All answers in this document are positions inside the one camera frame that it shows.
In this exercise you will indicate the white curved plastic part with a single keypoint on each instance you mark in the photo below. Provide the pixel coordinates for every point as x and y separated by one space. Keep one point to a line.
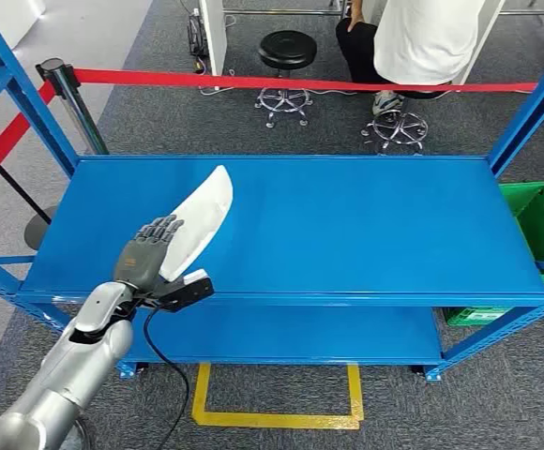
202 211

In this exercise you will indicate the black round stool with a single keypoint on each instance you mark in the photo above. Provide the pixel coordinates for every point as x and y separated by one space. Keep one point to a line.
396 127
287 49

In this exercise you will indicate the chrome stanchion post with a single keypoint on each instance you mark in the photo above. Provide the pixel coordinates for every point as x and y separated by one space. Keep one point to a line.
75 105

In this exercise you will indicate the white desk leg panel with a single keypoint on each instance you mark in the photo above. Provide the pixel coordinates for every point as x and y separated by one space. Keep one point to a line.
213 37
490 15

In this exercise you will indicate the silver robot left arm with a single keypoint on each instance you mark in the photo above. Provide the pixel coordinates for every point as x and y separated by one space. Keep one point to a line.
89 348

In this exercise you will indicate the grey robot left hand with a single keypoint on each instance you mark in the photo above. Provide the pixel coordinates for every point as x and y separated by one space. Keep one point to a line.
143 258

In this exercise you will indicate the person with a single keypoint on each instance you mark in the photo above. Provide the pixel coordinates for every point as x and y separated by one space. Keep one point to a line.
422 37

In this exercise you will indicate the blue metal shelf rack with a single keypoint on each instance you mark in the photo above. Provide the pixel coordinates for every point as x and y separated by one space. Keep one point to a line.
300 230

